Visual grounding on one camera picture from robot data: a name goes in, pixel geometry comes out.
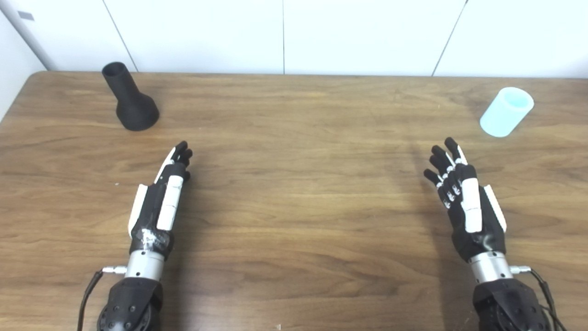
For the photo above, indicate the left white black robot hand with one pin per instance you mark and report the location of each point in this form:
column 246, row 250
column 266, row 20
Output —
column 167, row 202

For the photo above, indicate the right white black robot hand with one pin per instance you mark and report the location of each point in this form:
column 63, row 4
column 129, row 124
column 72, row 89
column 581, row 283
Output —
column 471, row 207

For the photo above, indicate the black flared nozzle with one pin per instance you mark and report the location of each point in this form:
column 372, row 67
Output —
column 133, row 108

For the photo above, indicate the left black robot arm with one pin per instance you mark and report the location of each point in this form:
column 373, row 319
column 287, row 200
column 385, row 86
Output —
column 133, row 303

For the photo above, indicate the gray wall corner trim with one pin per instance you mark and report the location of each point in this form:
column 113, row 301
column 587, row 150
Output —
column 27, row 34

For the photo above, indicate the small gray wall label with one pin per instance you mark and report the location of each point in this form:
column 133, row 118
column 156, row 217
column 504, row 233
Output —
column 25, row 15

